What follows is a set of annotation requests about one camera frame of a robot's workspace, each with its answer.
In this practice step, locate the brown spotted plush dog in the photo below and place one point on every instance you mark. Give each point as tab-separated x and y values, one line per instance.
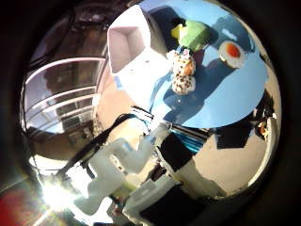
183	84

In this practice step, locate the green plush toy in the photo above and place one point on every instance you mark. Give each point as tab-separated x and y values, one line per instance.
194	36

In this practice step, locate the fried egg toy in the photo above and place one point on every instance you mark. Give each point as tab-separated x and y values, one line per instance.
232	51

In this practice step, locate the white open container box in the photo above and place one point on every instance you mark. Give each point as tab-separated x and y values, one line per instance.
138	69

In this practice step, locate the metal balcony railing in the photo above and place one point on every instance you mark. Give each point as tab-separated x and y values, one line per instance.
62	94

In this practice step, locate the small orange black object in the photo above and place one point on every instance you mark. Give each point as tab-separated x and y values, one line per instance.
262	128

